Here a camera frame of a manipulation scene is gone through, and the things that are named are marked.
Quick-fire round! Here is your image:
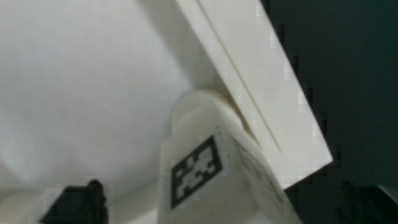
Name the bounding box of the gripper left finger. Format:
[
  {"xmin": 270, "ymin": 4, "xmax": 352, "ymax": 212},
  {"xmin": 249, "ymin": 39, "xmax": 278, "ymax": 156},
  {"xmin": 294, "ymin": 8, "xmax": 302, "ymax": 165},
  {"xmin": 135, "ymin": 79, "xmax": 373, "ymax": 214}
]
[{"xmin": 39, "ymin": 180, "xmax": 109, "ymax": 224}]

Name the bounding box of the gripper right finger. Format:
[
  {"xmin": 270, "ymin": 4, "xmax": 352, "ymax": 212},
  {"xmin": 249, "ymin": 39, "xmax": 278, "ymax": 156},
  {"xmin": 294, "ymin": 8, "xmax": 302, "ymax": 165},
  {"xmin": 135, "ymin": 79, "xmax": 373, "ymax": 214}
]
[{"xmin": 338, "ymin": 181, "xmax": 398, "ymax": 224}]

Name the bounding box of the white table leg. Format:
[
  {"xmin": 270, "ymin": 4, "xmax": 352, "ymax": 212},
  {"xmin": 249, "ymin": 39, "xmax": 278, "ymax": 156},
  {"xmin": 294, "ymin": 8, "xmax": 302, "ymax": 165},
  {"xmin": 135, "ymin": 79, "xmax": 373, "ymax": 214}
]
[{"xmin": 158, "ymin": 90, "xmax": 302, "ymax": 224}]

